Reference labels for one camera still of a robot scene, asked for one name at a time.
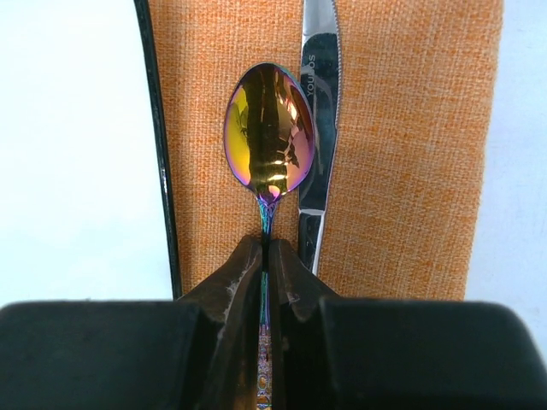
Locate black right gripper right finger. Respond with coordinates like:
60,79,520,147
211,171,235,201
269,240,546,409

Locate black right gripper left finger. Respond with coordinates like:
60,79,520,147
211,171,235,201
1,236,262,409

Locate orange cloth napkin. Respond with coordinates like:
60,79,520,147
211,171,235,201
150,1,503,300

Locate white square plate black rim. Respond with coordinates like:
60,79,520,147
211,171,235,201
1,1,181,305

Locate iridescent ornate teaspoon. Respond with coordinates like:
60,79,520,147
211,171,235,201
223,62,315,409

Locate silver table knife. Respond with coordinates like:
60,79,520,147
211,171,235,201
298,0,342,275

